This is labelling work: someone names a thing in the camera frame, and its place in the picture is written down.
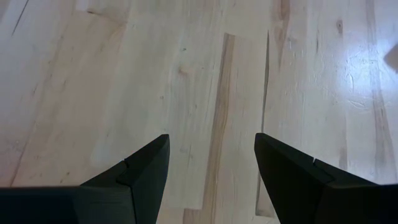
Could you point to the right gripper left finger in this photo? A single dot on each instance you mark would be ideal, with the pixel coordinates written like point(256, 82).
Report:
point(93, 205)

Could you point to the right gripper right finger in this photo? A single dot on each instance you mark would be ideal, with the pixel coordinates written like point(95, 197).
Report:
point(311, 199)

